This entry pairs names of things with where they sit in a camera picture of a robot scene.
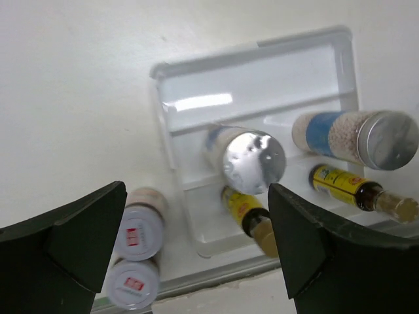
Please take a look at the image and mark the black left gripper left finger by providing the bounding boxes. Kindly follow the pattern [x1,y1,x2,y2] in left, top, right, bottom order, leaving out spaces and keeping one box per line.
[1,181,127,313]

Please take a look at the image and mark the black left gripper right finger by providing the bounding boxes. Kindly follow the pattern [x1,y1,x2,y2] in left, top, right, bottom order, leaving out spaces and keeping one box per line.
[268,184,418,313]

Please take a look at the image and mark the yellow cork-top bottle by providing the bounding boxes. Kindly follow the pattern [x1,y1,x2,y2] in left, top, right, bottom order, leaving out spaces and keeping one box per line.
[221,186,278,258]
[308,164,418,224]

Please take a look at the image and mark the silver-lid shaker bottle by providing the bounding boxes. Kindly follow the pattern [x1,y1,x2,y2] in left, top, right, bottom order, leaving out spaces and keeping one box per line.
[204,125,286,195]
[292,111,418,171]

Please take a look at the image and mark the front white-lid spice jar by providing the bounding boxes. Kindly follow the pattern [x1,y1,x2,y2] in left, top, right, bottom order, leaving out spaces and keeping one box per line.
[105,258,160,310]

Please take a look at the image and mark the white-lid spice jar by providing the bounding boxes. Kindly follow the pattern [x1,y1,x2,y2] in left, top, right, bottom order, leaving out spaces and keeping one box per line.
[105,258,160,310]
[115,187,168,261]

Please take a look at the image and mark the rear white-lid spice jar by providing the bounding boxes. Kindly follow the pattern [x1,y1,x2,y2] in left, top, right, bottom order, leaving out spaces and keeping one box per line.
[115,187,168,261]

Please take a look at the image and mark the white divided plastic tray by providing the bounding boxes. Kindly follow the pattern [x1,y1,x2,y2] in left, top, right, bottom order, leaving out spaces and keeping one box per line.
[150,26,363,258]

